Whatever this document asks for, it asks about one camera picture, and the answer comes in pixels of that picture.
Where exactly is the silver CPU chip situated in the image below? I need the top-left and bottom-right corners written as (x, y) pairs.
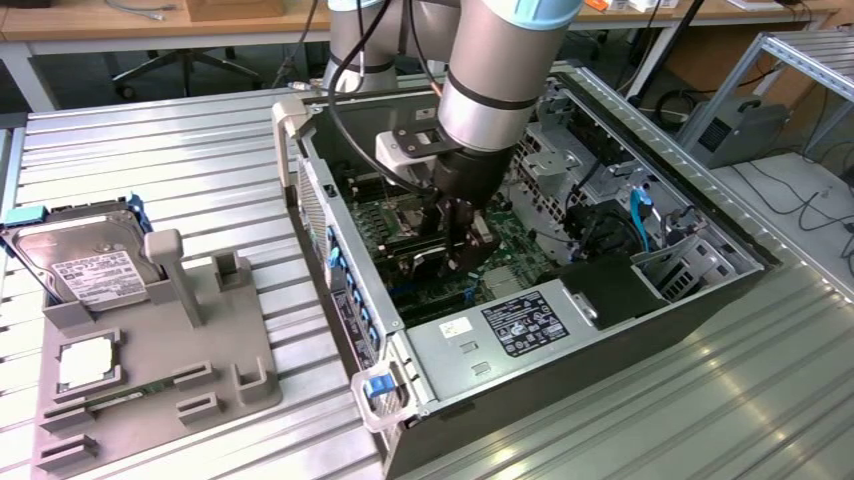
top-left (56, 342), bottom-right (122, 399)

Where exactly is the grey equipment box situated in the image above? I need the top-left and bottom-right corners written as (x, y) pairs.
top-left (693, 94), bottom-right (793, 169)

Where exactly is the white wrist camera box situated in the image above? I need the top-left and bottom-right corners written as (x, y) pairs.
top-left (374, 128), bottom-right (462, 174)

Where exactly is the silver disk bay cage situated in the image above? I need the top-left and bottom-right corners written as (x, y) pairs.
top-left (510, 122), bottom-right (642, 236)

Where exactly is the green motherboard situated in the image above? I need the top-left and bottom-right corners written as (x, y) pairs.
top-left (346, 169), bottom-right (569, 326)

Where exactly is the coiled black cable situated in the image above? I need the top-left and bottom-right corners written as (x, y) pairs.
top-left (657, 89), bottom-right (695, 126)

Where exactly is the black installed RAM stick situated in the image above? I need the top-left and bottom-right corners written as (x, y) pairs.
top-left (379, 234), bottom-right (442, 262)

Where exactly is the black camera cable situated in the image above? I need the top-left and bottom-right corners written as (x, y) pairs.
top-left (324, 0), bottom-right (439, 196)

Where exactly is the blue SATA wire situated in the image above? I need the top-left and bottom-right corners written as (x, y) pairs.
top-left (626, 187), bottom-right (659, 256)

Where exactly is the black office chair base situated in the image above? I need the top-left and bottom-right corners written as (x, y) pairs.
top-left (566, 29), bottom-right (610, 49)
top-left (110, 47), bottom-right (266, 99)

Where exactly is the black hanging arm cable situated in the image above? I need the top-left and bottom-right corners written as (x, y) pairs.
top-left (283, 0), bottom-right (322, 95)

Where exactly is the black floor cable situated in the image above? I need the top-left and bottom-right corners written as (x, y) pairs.
top-left (733, 159), bottom-right (854, 231)

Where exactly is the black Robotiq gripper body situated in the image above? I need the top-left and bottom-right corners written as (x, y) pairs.
top-left (430, 147), bottom-right (517, 210)

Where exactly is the long wooden desk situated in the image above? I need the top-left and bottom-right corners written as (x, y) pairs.
top-left (0, 0), bottom-right (841, 114)

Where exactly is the grey power supply unit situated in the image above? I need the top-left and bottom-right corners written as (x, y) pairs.
top-left (403, 277), bottom-right (599, 401)

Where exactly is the CPU socket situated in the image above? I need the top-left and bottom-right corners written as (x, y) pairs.
top-left (393, 202), bottom-right (429, 236)

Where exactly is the aluminium profile frame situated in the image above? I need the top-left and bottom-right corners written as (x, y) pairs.
top-left (673, 27), bottom-right (854, 166)

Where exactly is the black stand pole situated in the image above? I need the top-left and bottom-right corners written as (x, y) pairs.
top-left (626, 0), bottom-right (707, 101)

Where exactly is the silver hard disk drive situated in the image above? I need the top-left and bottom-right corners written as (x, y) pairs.
top-left (10, 209), bottom-right (166, 314)

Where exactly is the open black PC case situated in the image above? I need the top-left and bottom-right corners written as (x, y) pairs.
top-left (271, 59), bottom-right (786, 479)

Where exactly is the blue disk caddy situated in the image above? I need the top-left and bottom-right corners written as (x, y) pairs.
top-left (0, 194), bottom-right (152, 306)

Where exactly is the grey plastic parts rack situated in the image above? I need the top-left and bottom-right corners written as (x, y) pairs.
top-left (36, 227), bottom-right (286, 476)

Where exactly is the small silver chipset heatsink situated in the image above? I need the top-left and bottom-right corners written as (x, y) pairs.
top-left (483, 267), bottom-right (526, 296)

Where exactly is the green RAM stick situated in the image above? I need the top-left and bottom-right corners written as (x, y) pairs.
top-left (90, 379), bottom-right (182, 409)

